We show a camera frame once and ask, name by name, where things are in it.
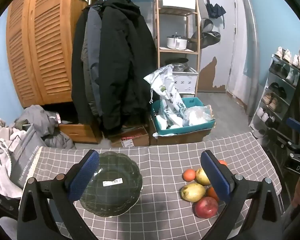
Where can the grey jacket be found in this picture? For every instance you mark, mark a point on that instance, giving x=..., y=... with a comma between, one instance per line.
x=91, y=55

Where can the grey tote bag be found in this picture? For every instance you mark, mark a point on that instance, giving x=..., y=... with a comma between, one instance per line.
x=27, y=152

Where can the green scalloped glass plate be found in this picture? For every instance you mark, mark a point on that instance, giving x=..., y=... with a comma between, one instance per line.
x=115, y=192

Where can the grey clothing pile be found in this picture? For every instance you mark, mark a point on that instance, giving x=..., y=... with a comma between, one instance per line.
x=40, y=117

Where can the red apple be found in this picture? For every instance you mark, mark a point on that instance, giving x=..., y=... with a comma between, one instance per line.
x=206, y=207

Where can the wooden shelf rack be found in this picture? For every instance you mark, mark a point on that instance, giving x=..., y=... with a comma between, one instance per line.
x=157, y=30

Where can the dark blue umbrella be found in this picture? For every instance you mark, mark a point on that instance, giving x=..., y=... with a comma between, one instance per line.
x=215, y=8

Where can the orange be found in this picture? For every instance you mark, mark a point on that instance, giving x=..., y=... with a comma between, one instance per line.
x=211, y=193
x=188, y=175
x=222, y=162

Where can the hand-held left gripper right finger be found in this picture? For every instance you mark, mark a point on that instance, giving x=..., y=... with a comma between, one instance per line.
x=216, y=177

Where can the teal box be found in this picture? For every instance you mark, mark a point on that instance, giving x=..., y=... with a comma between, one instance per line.
x=190, y=128

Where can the white pot with lid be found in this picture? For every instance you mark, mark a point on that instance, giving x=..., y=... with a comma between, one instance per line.
x=177, y=42

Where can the white lattice basket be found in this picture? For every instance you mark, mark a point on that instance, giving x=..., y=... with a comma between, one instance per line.
x=186, y=81

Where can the yellow-green pear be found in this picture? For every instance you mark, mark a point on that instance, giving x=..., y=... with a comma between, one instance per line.
x=193, y=192
x=202, y=176

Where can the dark coat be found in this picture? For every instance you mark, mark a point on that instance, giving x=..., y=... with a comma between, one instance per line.
x=77, y=67

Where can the grey pipe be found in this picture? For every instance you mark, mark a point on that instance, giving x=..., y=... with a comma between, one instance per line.
x=252, y=55

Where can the grey checked tablecloth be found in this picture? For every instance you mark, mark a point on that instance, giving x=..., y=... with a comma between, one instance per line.
x=160, y=160

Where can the steel pot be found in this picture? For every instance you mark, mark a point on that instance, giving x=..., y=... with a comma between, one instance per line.
x=177, y=63

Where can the person's right forearm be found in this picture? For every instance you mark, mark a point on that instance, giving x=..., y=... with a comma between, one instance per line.
x=296, y=222

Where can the white door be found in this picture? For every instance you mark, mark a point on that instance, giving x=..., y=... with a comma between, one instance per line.
x=221, y=42

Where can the metal shoe rack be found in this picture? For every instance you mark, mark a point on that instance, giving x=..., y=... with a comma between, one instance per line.
x=267, y=90

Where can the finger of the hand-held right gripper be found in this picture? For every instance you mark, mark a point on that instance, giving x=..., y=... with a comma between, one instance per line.
x=295, y=125
x=293, y=146

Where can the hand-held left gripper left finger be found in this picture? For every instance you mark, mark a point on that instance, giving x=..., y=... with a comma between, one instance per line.
x=83, y=177

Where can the wooden louvered wardrobe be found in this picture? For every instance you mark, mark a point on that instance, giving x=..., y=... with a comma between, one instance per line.
x=47, y=42

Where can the large black coat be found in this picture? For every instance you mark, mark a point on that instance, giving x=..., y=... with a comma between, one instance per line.
x=125, y=67

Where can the beige blanket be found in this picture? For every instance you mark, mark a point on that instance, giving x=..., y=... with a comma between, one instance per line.
x=0, y=150

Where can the brown cardboard box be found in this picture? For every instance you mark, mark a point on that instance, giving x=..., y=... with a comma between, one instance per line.
x=185, y=137

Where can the white storage box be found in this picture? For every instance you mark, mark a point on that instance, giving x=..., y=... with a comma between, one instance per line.
x=177, y=0

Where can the flat cardboard box red label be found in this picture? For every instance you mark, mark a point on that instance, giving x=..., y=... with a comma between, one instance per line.
x=132, y=138

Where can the wooden drawer box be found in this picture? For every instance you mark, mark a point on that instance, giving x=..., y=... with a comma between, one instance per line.
x=77, y=131

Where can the printed white plastic bag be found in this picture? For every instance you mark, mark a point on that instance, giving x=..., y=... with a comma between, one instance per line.
x=166, y=90

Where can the clear plastic bag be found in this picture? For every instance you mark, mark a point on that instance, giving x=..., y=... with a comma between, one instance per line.
x=197, y=116

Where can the rows of shoes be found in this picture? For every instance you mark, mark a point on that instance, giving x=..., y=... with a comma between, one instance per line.
x=273, y=102

